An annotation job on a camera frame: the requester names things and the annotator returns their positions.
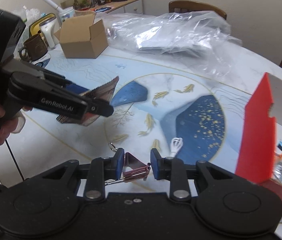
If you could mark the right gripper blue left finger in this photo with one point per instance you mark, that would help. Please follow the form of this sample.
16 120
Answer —
100 170

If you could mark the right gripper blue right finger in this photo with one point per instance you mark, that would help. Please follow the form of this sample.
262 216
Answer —
173 170

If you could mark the red and white cardboard box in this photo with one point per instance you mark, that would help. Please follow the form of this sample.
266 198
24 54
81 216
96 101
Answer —
263 113

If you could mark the open small cardboard box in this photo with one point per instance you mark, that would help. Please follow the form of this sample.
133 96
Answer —
82 37

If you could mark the brown ceramic mug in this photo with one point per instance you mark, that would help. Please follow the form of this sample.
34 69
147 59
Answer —
33 49

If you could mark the maroon folding tool with keyring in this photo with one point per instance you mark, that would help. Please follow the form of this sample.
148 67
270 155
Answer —
125 167

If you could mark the brown wooden chair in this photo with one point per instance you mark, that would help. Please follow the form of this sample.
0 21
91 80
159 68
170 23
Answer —
183 6

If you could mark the shiny brown foil packet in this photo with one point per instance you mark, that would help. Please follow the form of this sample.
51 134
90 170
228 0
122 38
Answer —
105 92

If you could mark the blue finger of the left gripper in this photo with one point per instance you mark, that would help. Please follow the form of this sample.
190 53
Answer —
74 88
97 107

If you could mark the white electric kettle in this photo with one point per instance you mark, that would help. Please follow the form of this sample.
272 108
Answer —
47 28

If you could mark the white side cabinet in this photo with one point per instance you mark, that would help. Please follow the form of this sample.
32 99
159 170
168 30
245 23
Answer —
129 6

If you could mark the crumpled clear plastic bag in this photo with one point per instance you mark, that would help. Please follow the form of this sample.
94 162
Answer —
200 40

